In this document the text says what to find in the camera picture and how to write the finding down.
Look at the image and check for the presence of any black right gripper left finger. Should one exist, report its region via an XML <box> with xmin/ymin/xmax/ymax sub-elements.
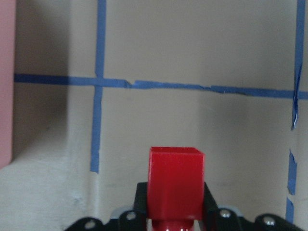
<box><xmin>132</xmin><ymin>182</ymin><xmax>147</xmax><ymax>231</ymax></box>

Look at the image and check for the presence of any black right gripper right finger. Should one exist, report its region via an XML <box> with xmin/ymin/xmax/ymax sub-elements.
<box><xmin>201</xmin><ymin>182</ymin><xmax>218</xmax><ymax>231</ymax></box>

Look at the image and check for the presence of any red toy block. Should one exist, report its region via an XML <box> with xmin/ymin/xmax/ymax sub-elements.
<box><xmin>147</xmin><ymin>147</ymin><xmax>205</xmax><ymax>231</ymax></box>

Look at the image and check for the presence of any pink plastic box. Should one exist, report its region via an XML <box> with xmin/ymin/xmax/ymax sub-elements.
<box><xmin>0</xmin><ymin>0</ymin><xmax>16</xmax><ymax>168</ymax></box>

